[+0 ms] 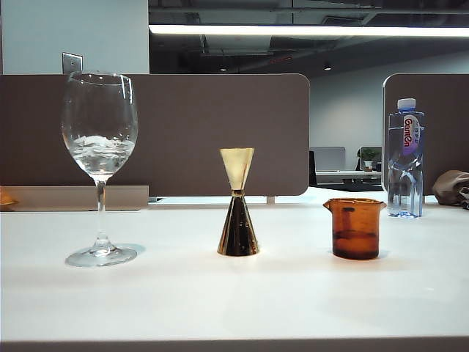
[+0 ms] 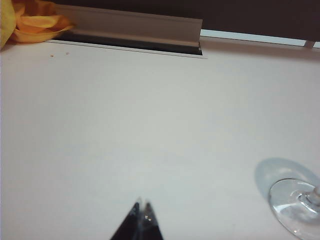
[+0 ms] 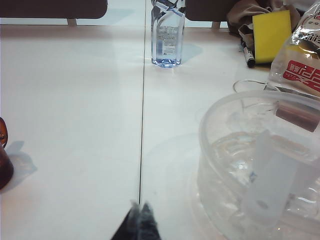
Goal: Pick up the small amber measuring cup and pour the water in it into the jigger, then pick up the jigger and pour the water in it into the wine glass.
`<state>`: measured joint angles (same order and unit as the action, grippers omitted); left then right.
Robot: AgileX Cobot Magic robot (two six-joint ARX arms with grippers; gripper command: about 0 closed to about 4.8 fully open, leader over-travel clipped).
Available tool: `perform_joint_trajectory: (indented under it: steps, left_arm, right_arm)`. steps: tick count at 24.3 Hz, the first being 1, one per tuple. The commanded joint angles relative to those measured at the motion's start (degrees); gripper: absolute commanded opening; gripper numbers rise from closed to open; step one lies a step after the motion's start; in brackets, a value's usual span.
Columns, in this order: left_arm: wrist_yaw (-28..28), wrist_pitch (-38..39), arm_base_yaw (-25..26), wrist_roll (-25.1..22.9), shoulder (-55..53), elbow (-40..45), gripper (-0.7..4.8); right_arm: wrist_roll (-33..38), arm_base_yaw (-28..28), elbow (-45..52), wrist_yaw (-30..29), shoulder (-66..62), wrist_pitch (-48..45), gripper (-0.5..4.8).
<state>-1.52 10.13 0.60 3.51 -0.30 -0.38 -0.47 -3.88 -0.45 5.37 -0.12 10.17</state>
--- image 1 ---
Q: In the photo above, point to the silver wall switch plate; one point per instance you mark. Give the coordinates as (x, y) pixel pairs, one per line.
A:
(72, 63)

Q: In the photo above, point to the beige low desk panel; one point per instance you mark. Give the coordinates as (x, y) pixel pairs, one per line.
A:
(55, 198)

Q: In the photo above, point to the small amber measuring cup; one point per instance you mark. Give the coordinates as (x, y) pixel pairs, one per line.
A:
(354, 243)

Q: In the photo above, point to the gold double-cone jigger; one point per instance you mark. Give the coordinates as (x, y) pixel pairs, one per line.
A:
(238, 231)

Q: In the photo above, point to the white background desk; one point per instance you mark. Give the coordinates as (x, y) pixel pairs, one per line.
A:
(340, 177)

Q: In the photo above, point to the small potted green plant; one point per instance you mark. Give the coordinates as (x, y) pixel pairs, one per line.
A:
(369, 155)

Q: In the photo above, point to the brown desk partition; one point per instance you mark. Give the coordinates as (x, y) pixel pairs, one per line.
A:
(205, 132)
(445, 121)

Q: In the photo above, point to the long ceiling light strip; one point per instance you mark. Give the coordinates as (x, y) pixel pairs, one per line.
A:
(293, 30)

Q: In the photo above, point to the clear plastic water bottle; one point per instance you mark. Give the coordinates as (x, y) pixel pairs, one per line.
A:
(405, 172)

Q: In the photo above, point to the brown cloth bag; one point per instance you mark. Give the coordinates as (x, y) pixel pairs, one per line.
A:
(448, 187)

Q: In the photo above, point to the grey background desk screen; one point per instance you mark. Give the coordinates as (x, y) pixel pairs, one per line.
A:
(327, 159)

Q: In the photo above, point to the clear wine glass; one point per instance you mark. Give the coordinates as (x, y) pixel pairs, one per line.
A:
(99, 154)

